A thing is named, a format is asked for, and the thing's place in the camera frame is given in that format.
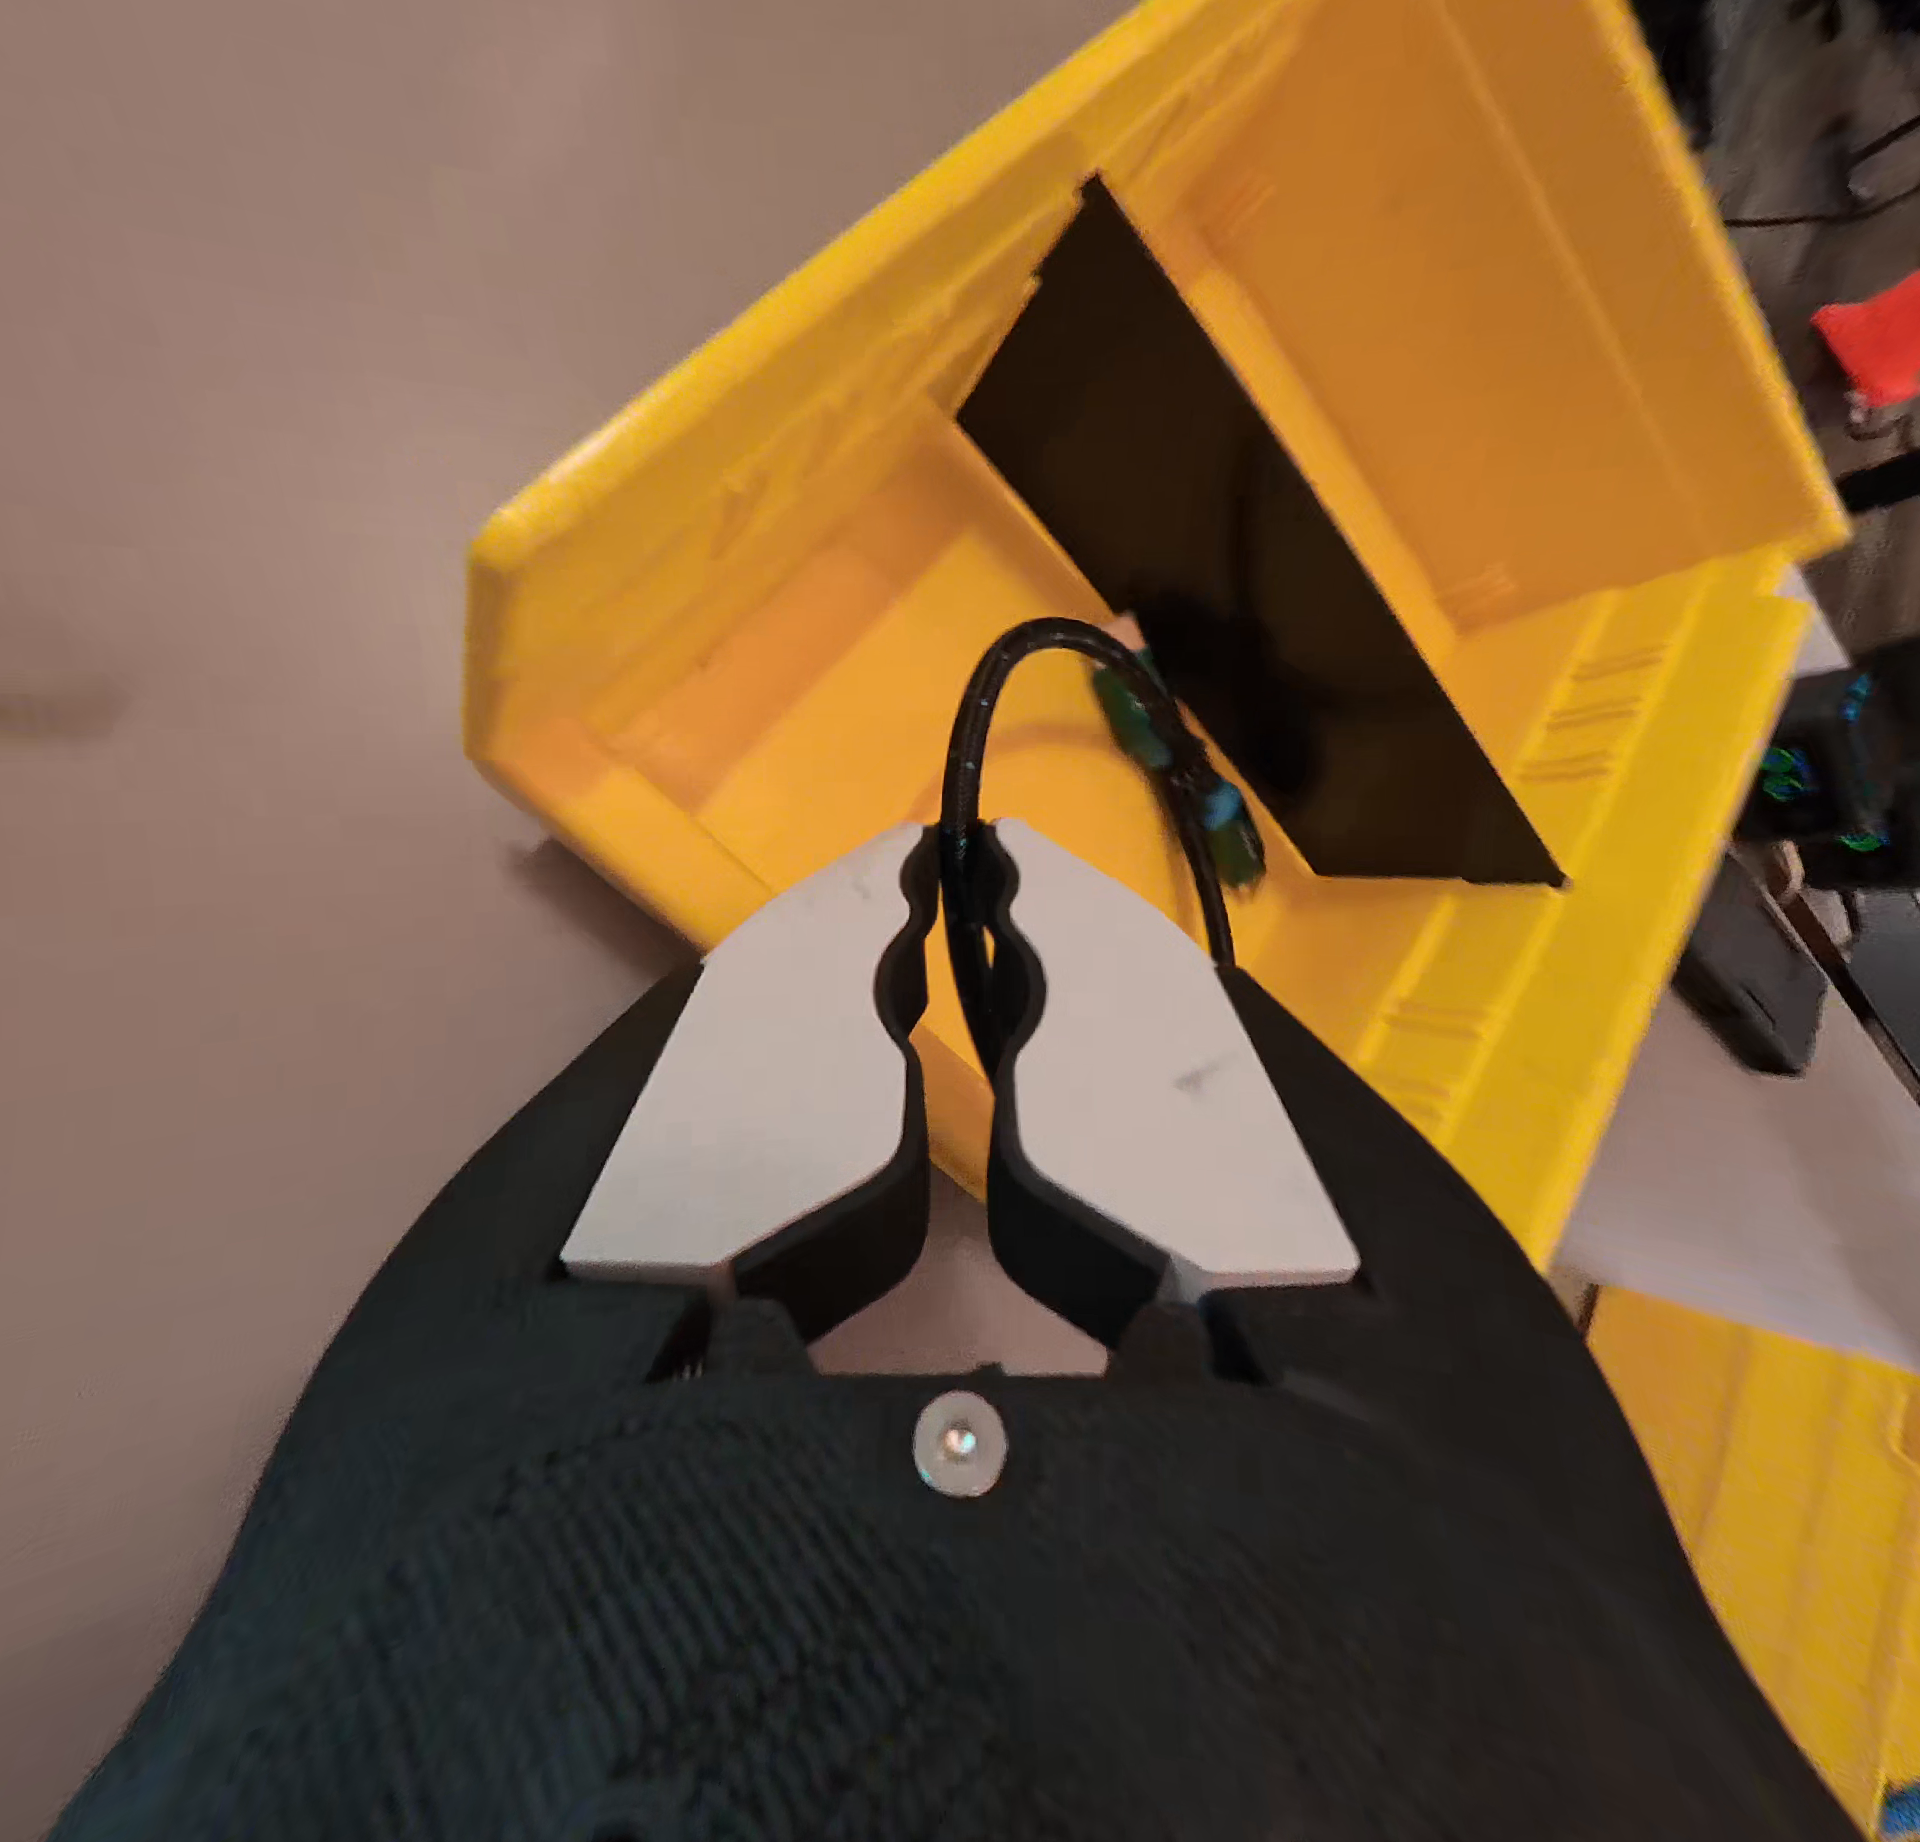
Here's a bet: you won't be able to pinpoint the black bin divider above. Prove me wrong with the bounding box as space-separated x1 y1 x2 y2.
955 172 1571 884

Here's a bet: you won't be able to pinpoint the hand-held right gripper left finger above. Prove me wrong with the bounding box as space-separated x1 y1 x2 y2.
559 818 946 1377

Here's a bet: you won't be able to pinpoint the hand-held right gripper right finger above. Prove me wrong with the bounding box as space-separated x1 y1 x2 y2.
974 814 1367 1377

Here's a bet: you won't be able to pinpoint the grey desk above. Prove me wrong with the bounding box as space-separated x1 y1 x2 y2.
0 0 1261 1842

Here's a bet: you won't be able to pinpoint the black braided cable green plug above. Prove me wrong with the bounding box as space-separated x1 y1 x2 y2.
937 614 1272 1109

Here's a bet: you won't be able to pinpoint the black flat device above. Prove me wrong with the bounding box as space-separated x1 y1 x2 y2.
1672 853 1834 1080

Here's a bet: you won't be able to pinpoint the black box blue green marks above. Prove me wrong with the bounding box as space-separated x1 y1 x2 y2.
1755 664 1899 855

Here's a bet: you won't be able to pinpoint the yellow plastic bin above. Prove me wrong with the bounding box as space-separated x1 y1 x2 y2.
1583 1279 1920 1842
462 0 1855 1265

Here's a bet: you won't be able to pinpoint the orange red object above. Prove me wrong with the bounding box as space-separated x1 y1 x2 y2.
1812 271 1920 418

